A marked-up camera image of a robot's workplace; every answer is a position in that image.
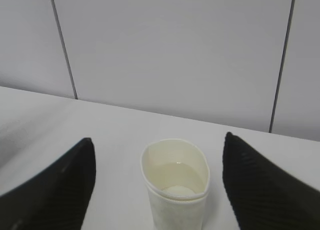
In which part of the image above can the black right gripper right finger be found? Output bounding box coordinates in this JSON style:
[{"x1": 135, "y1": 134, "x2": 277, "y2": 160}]
[{"x1": 222, "y1": 132, "x2": 320, "y2": 229}]

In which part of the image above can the white paper cup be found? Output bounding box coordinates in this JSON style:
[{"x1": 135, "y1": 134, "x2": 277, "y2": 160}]
[{"x1": 140, "y1": 139, "x2": 210, "y2": 229}]

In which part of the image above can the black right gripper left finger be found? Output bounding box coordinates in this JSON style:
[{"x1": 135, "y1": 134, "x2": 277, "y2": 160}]
[{"x1": 0, "y1": 138, "x2": 96, "y2": 229}]

